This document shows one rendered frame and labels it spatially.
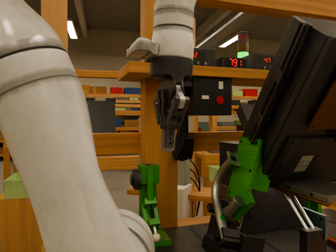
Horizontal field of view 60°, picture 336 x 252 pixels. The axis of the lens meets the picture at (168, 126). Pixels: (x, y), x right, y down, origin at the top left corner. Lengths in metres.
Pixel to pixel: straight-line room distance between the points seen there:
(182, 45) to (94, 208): 0.31
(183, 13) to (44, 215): 0.37
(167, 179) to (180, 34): 0.82
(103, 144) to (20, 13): 0.95
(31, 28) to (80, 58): 10.79
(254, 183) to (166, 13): 0.64
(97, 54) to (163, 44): 10.63
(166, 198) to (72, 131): 0.99
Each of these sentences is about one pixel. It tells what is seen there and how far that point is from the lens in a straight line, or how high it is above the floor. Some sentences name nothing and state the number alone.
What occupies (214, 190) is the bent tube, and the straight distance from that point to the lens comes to 1.06.
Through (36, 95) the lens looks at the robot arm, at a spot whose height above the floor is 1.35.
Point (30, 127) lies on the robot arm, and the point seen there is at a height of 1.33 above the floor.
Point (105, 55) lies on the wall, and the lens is 11.10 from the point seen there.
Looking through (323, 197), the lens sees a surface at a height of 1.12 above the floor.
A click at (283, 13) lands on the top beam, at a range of 1.62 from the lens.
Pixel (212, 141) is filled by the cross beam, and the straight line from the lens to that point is 1.39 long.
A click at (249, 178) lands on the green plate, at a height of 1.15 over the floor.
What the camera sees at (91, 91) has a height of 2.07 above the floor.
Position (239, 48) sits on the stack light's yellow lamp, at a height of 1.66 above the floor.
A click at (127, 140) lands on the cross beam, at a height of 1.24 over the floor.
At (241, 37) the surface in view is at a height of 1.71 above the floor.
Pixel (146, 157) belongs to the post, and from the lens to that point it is 1.19.
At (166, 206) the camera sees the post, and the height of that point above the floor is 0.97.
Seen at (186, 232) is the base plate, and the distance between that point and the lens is 1.19.
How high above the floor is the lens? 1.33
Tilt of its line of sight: 1 degrees down
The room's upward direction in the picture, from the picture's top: straight up
